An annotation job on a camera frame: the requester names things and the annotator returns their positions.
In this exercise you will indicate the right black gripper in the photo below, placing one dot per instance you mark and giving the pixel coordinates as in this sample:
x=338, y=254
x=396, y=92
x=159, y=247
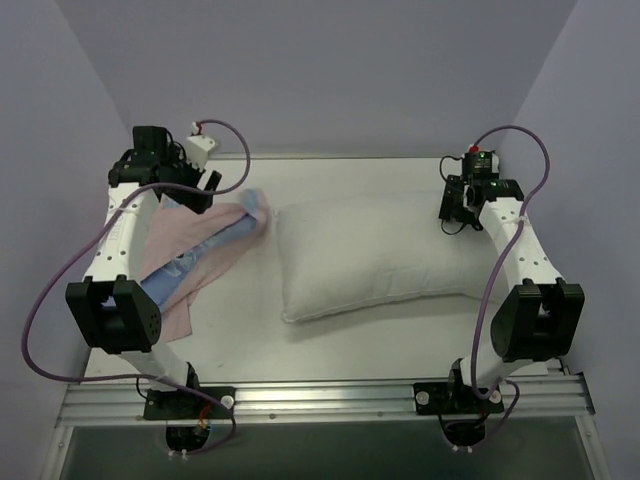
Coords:
x=451, y=203

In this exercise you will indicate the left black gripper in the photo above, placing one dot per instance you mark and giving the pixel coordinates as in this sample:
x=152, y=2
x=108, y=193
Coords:
x=198, y=195

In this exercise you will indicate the blue pink printed pillowcase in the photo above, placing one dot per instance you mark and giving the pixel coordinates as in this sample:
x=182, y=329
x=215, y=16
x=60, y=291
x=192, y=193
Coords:
x=184, y=252

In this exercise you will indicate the white pillow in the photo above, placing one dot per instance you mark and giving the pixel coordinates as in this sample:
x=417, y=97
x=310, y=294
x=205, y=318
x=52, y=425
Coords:
x=350, y=253

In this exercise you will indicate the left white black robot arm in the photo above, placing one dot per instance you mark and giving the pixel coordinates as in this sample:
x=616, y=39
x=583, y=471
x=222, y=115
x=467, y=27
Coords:
x=109, y=305

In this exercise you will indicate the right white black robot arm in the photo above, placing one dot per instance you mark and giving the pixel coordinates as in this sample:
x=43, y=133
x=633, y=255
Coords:
x=538, y=318

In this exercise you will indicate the aluminium back rail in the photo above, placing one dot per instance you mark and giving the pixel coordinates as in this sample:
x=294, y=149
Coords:
x=299, y=155

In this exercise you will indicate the aluminium rail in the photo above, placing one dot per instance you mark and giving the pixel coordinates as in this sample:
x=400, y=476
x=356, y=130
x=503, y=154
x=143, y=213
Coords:
x=326, y=402
x=555, y=367
x=299, y=155

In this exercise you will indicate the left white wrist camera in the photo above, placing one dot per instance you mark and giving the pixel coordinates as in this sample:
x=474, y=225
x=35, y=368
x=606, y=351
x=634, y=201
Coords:
x=199, y=147

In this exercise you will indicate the aluminium right side rail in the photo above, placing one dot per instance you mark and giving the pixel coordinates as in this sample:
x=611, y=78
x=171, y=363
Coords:
x=555, y=367

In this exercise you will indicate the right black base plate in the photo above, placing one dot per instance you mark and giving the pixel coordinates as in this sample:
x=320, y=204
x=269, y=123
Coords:
x=439, y=397

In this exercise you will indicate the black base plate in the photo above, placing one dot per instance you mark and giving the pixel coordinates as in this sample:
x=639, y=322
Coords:
x=178, y=405
x=439, y=397

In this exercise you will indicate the aluminium front rail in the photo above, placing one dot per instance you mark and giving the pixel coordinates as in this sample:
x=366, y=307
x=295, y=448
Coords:
x=326, y=402

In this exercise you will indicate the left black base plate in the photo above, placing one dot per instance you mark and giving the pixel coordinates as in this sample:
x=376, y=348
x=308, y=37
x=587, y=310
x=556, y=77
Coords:
x=178, y=405

